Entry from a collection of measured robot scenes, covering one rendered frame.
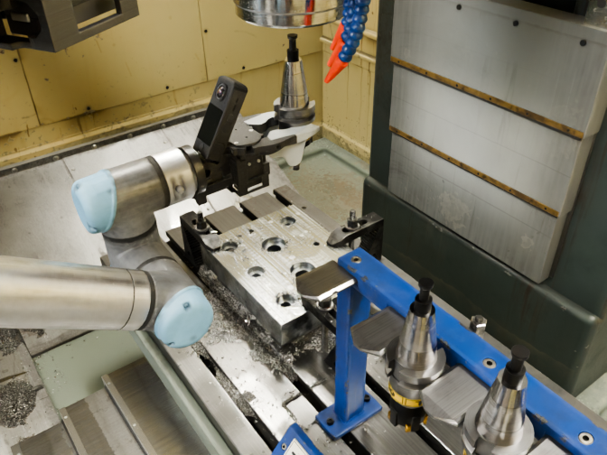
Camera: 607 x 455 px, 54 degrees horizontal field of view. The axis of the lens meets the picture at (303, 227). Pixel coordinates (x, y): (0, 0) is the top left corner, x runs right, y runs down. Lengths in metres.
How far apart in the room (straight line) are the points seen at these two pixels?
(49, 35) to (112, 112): 1.68
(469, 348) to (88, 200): 0.49
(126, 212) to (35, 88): 1.07
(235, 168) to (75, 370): 0.83
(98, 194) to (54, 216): 1.01
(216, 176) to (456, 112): 0.59
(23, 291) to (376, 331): 0.38
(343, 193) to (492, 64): 1.03
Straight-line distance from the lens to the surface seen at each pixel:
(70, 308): 0.69
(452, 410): 0.63
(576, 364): 1.38
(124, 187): 0.79
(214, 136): 0.83
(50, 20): 0.25
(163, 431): 1.21
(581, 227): 1.23
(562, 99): 1.11
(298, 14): 0.79
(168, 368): 1.14
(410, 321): 0.61
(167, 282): 0.75
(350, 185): 2.14
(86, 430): 1.29
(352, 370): 0.90
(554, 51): 1.10
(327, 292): 0.73
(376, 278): 0.74
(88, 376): 1.51
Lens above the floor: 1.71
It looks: 36 degrees down
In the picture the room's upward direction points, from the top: 1 degrees counter-clockwise
